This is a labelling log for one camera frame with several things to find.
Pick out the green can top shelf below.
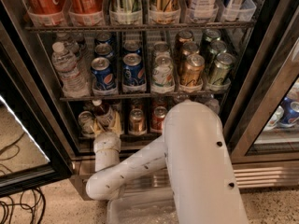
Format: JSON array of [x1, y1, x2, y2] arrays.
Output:
[[109, 0, 142, 25]]

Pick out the green soda can front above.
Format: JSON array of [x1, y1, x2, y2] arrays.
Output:
[[205, 52, 235, 91]]

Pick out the gold can top shelf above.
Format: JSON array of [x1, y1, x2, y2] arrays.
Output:
[[149, 0, 179, 24]]

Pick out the blue can right fridge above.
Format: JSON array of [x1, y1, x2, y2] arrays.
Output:
[[279, 97, 299, 128]]

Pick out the gold can shelf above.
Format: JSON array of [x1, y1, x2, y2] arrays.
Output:
[[128, 108, 146, 135], [149, 0, 179, 24]]

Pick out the red can bottom shelf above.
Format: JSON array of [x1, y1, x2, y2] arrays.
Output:
[[150, 106, 167, 133]]

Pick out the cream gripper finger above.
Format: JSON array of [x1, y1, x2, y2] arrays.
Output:
[[108, 111, 121, 136], [93, 119, 105, 136]]

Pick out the blue pepsi can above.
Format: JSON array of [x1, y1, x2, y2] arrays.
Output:
[[122, 53, 146, 92], [91, 57, 117, 91]]

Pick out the orange can top left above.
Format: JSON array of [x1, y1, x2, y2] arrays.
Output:
[[28, 0, 67, 27]]

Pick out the gold soda can front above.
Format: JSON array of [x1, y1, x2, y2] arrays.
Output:
[[178, 54, 205, 92]]

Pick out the blue pepsi can right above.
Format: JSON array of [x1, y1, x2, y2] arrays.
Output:
[[122, 53, 146, 92]]

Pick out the clear water bottle middle shelf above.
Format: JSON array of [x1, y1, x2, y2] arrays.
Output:
[[51, 42, 90, 98]]

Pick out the clear water bottle bottom right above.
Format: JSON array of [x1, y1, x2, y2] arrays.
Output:
[[205, 98, 220, 114]]

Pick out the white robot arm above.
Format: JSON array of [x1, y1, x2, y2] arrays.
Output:
[[86, 100, 249, 224]]

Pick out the clear plastic bin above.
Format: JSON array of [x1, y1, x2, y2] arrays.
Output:
[[107, 188, 178, 224]]

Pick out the blue pepsi can left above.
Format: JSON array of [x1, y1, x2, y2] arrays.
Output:
[[91, 57, 117, 91]]

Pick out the orange can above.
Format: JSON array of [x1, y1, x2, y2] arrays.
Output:
[[28, 0, 67, 27], [69, 0, 104, 26]]

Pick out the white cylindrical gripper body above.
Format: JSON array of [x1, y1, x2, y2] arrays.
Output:
[[93, 132, 121, 172]]

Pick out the gold can bottom shelf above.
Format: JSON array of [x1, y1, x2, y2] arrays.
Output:
[[128, 108, 146, 135]]

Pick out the silver can bottom shelf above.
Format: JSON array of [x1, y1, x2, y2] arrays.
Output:
[[78, 111, 94, 137]]

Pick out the black cables on floor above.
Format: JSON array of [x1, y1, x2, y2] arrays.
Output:
[[0, 131, 47, 224]]

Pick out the brown tea bottle white cap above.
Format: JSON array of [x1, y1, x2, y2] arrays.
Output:
[[92, 100, 116, 127]]

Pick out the steel fridge bottom grille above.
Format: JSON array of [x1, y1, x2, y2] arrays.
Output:
[[70, 156, 299, 201]]

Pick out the open fridge glass door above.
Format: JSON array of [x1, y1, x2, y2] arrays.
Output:
[[0, 6, 71, 197]]

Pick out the white blue can top shelf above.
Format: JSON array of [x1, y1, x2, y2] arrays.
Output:
[[217, 0, 256, 22]]

